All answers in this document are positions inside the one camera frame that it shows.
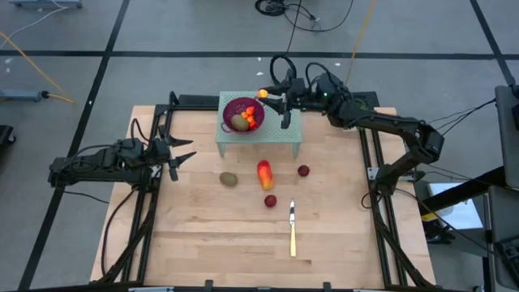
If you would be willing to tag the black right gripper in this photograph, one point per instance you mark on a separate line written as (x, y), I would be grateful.
(299, 95)

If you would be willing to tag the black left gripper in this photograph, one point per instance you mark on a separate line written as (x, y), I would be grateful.
(156, 151)

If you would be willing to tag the small round orange peach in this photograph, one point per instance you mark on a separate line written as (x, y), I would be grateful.
(262, 93)

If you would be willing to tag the small orange pepper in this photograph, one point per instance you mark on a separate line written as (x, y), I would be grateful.
(250, 110)

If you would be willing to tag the brown-green kiwi fruit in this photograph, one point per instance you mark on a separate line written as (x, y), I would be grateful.
(228, 179)
(239, 123)

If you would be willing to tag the magenta plastic colander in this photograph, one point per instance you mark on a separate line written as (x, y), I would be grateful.
(232, 106)

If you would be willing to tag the dark red plum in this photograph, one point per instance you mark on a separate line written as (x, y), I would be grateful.
(270, 201)
(303, 170)

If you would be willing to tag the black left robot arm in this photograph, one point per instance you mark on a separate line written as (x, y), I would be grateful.
(89, 170)

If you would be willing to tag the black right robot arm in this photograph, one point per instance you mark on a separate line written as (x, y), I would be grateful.
(385, 123)

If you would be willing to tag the pale green perforated shelf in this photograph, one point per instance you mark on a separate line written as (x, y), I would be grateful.
(284, 130)

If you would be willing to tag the red-yellow mango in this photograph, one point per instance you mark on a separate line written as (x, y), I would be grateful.
(264, 174)

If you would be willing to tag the green plant in white pot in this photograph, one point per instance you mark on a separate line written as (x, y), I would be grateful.
(362, 103)

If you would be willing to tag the black table edge clamp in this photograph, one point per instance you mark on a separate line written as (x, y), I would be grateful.
(326, 286)
(208, 284)

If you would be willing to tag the grey floor power box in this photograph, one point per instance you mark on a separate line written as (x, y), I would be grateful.
(20, 95)

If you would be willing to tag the black floor object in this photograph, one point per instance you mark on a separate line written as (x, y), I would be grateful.
(5, 136)

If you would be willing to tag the small yellow floor item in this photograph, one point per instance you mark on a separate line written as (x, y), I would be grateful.
(430, 217)

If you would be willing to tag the grey floor bar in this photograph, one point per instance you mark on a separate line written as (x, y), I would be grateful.
(44, 3)

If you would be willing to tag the white floor panel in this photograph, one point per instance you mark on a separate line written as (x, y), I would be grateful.
(458, 211)

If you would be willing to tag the black diagonal beam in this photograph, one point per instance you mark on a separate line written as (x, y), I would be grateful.
(486, 178)

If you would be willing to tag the grey furniture panel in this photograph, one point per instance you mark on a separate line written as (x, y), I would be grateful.
(504, 227)
(509, 142)

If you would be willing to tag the black aluminium table frame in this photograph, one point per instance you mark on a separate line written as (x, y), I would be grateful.
(194, 100)

